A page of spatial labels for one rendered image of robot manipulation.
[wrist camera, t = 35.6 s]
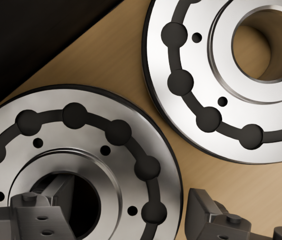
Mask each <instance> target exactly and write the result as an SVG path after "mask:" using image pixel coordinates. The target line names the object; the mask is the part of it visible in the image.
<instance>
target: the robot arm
mask: <svg viewBox="0 0 282 240"><path fill-rule="evenodd" d="M74 182H75V176H74V175H68V174H59V175H58V176H57V177H56V178H55V179H54V180H53V181H52V182H51V183H50V182H45V183H42V184H39V185H38V186H37V187H36V188H35V189H34V190H33V191H32V192H25V193H23V194H17V195H14V196H12V197H11V198H10V206H7V207H0V240H77V239H76V237H75V235H74V233H73V231H72V229H71V227H70V225H69V220H70V216H71V210H72V201H73V191H74ZM251 226H252V224H251V223H250V222H249V221H248V220H246V219H244V218H242V217H240V216H239V215H236V214H230V213H229V211H228V210H227V209H226V208H225V206H224V205H223V204H221V203H219V202H217V201H215V200H212V198H211V197H210V195H209V194H208V193H207V191H206V190H204V189H195V188H190V190H189V193H188V200H187V207H186V215H185V236H186V239H187V240H282V226H278V227H275V228H274V231H273V237H267V236H264V235H259V234H255V233H252V232H251Z"/></svg>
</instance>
